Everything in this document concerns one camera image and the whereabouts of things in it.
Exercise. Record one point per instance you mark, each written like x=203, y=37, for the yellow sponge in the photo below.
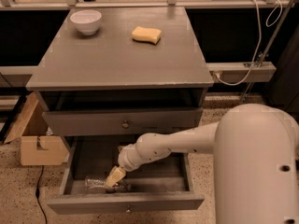
x=143, y=34

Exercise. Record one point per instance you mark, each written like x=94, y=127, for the grey wooden drawer cabinet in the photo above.
x=109, y=70

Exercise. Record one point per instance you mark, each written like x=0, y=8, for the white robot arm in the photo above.
x=254, y=148

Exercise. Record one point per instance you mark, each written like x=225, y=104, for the grey metal wall rail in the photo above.
x=236, y=73

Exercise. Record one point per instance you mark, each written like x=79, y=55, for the white ceramic bowl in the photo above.
x=86, y=21

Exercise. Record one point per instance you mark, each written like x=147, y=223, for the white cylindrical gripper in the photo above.
x=125, y=160

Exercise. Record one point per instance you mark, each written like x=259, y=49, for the open grey bottom drawer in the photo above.
x=159, y=186

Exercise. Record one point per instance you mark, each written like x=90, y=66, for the clear plastic water bottle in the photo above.
x=97, y=185

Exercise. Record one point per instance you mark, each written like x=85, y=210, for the closed grey middle drawer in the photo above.
x=116, y=122

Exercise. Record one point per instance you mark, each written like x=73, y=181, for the brown cardboard box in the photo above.
x=38, y=147

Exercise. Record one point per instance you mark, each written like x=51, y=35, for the dark cabinet at right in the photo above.
x=283, y=89

